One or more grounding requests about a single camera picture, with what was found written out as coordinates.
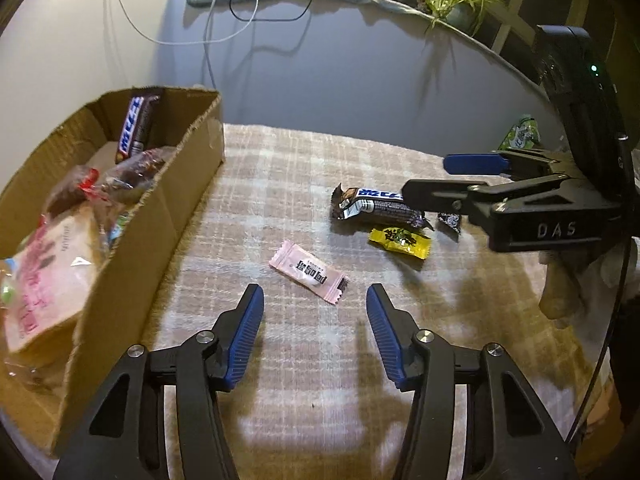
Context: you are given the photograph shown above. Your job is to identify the black snack bar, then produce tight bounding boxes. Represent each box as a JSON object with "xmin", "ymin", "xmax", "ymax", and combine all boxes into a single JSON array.
[{"xmin": 331, "ymin": 184, "xmax": 435, "ymax": 233}]

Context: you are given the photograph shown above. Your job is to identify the green snack packet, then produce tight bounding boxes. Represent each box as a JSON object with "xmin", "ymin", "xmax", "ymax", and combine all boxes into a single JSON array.
[{"xmin": 497, "ymin": 115, "xmax": 543, "ymax": 151}]

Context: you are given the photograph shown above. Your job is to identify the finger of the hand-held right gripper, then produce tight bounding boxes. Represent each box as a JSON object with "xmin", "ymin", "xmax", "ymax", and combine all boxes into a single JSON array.
[
  {"xmin": 401, "ymin": 174, "xmax": 583, "ymax": 223},
  {"xmin": 444, "ymin": 152, "xmax": 576, "ymax": 176}
]

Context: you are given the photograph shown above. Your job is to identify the clear green pastry packet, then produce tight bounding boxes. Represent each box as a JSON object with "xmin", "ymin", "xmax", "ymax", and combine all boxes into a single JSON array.
[{"xmin": 0, "ymin": 257, "xmax": 18, "ymax": 311}]

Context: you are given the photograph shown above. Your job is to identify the brown cardboard box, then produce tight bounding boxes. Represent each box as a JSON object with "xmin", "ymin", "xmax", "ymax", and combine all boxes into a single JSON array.
[{"xmin": 0, "ymin": 86, "xmax": 225, "ymax": 456}]

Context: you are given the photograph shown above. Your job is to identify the clear snack bag red ends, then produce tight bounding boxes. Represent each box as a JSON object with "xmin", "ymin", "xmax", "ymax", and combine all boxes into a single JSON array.
[
  {"xmin": 102, "ymin": 146, "xmax": 181, "ymax": 206},
  {"xmin": 42, "ymin": 165, "xmax": 108, "ymax": 221}
]

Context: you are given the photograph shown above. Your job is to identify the hanging white cable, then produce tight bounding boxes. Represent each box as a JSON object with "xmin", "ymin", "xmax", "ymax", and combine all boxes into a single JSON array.
[{"xmin": 202, "ymin": 0, "xmax": 221, "ymax": 88}]

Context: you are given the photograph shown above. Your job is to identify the large pink packet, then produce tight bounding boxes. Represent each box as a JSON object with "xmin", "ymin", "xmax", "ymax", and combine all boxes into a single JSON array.
[{"xmin": 0, "ymin": 205, "xmax": 113, "ymax": 356}]

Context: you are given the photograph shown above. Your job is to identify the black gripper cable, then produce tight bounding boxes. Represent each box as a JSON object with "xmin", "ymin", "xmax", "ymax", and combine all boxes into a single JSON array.
[{"xmin": 562, "ymin": 150, "xmax": 633, "ymax": 443}]

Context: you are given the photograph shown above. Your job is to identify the long white cable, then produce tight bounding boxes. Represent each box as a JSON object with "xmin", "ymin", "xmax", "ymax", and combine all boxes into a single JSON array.
[{"xmin": 102, "ymin": 0, "xmax": 258, "ymax": 46}]

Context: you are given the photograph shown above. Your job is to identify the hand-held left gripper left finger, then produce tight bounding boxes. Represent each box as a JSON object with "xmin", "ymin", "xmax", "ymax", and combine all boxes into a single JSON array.
[{"xmin": 52, "ymin": 283, "xmax": 265, "ymax": 480}]

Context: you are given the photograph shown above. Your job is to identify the yellow candy packet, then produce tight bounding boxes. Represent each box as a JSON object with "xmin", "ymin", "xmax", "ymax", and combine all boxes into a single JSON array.
[{"xmin": 368, "ymin": 226, "xmax": 432, "ymax": 260}]

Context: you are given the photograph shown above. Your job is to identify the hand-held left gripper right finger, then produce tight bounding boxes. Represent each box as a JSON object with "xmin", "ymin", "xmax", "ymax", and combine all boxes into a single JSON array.
[{"xmin": 366, "ymin": 283, "xmax": 578, "ymax": 480}]

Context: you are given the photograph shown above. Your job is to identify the plaid blanket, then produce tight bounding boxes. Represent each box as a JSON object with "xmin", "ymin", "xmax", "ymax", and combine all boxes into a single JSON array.
[{"xmin": 135, "ymin": 122, "xmax": 621, "ymax": 480}]

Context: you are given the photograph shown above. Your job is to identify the small pink candy packet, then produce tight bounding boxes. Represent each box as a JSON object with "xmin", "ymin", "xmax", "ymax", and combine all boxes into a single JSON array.
[{"xmin": 268, "ymin": 241, "xmax": 351, "ymax": 305}]

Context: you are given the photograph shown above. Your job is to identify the person's right hand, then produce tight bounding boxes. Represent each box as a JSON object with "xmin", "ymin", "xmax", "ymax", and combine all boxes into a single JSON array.
[{"xmin": 537, "ymin": 236, "xmax": 640, "ymax": 321}]

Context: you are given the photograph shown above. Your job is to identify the small black packet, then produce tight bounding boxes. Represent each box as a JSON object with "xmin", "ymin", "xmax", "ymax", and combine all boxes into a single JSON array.
[{"xmin": 436, "ymin": 211, "xmax": 463, "ymax": 243}]

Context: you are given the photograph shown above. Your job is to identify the brown chocolate bar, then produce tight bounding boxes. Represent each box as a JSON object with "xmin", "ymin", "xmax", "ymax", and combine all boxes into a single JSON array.
[{"xmin": 115, "ymin": 89, "xmax": 163, "ymax": 163}]

